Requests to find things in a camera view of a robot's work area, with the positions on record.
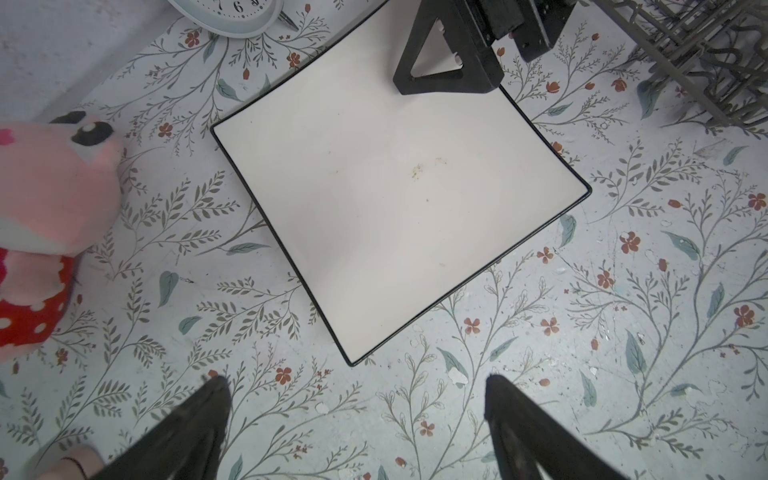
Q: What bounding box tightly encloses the grey wire dish rack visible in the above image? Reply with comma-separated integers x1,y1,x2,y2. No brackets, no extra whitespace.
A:
594,0,767,133

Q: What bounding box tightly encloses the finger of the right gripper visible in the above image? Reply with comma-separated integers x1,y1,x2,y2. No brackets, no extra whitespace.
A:
393,1,504,95
512,0,577,62

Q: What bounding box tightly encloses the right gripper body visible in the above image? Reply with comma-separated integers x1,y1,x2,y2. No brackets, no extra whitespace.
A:
468,0,523,40

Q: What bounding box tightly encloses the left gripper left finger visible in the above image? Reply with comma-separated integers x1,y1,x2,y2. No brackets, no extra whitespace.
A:
94,376,232,480

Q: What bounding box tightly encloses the white alarm clock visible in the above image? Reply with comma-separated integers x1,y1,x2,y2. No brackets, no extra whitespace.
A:
168,0,284,39

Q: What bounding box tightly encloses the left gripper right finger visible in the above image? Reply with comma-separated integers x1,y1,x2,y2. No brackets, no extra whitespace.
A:
484,374,623,479

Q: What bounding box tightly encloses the pink plush toy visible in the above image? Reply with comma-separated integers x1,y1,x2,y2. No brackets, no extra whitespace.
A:
1,110,123,362

